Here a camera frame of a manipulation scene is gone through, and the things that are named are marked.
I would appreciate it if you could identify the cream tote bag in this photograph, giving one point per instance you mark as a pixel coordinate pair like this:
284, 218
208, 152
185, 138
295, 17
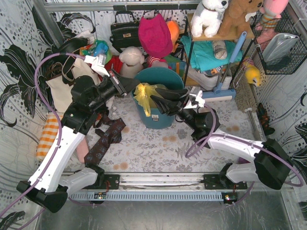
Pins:
61, 92

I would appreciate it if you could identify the white storage box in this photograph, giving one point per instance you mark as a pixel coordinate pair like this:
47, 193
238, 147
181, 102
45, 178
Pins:
209, 79

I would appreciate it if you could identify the rainbow striped bag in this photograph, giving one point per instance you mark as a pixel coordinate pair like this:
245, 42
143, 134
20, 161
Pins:
176, 64

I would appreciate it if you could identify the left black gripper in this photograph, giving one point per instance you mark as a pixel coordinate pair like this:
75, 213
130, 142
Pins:
119, 82

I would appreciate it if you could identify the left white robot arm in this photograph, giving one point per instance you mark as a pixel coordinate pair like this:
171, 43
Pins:
46, 187

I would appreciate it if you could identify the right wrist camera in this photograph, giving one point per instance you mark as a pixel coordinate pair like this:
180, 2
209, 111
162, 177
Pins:
195, 100

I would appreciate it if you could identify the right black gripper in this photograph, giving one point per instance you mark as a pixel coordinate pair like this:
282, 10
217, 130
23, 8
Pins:
182, 103

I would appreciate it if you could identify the red cloth in basket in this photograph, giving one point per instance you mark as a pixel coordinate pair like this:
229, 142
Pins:
115, 64

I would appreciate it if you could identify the metal base rail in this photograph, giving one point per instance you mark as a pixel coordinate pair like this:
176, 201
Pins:
158, 186

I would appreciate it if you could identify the brown teddy bear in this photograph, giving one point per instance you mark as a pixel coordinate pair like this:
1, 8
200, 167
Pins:
238, 14

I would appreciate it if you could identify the yellow trash bag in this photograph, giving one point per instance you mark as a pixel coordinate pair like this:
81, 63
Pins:
143, 93

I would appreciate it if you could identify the black wire basket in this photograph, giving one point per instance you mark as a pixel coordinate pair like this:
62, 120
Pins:
288, 64

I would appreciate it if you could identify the wooden shelf rack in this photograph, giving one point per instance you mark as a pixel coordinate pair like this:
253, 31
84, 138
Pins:
232, 35

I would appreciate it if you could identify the yellow plush duck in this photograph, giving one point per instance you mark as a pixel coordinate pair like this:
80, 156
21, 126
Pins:
252, 73

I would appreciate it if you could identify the white plush dog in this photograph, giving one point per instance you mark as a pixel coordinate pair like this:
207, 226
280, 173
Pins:
207, 17

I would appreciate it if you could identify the pink cloth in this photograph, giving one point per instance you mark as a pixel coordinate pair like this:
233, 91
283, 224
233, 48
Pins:
82, 150

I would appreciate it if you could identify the magenta knit hat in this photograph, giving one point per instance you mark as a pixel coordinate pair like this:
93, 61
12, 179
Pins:
155, 37

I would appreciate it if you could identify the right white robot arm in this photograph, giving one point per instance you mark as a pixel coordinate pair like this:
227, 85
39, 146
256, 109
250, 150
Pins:
267, 162

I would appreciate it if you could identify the pink plush toy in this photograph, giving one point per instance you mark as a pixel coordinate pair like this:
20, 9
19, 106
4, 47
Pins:
271, 14

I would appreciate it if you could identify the colourful striped cloth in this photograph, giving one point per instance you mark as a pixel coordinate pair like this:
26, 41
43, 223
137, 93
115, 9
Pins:
98, 47

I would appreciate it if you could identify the teal folded cloth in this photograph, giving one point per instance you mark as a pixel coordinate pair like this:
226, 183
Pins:
203, 59

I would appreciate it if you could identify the silver foil pouch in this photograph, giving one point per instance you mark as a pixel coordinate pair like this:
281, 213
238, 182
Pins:
279, 46

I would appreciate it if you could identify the orange plush toy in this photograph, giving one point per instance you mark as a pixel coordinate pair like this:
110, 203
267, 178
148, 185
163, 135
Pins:
174, 32

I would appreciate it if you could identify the black round hat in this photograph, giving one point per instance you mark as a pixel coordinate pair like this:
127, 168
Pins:
70, 46

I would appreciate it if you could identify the black leather handbag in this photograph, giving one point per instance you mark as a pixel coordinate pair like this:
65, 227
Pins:
124, 35

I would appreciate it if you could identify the white fluffy plush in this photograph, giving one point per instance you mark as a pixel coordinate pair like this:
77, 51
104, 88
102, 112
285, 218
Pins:
132, 59

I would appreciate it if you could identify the teal trash bin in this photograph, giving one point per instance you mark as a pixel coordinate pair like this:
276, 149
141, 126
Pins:
158, 75

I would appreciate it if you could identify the pink white plush doll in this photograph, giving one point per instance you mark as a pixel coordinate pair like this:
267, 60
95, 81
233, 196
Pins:
157, 62

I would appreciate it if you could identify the beige chenille duster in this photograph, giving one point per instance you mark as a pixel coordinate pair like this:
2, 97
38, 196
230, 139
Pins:
244, 98

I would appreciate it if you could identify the orange checked towel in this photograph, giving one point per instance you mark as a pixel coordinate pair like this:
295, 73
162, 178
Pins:
48, 136

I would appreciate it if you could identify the grey patterned pouch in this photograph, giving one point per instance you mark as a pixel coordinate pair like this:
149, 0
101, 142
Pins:
219, 49

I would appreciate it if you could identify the dark patterned necktie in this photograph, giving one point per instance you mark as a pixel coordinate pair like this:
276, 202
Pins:
109, 132

